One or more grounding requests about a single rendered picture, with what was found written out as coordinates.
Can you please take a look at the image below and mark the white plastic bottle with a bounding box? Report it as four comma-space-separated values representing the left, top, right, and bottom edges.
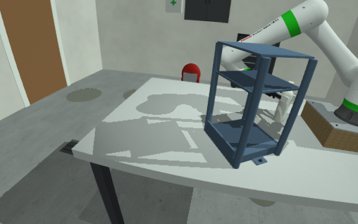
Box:
273, 91, 293, 123

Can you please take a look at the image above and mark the blue metal shelving unit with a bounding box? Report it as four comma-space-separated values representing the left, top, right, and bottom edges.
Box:
204, 41, 318, 169

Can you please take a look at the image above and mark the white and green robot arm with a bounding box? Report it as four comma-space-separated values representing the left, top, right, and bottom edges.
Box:
221, 0, 358, 127

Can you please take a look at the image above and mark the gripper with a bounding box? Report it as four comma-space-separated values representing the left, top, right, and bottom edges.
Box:
265, 92, 296, 104

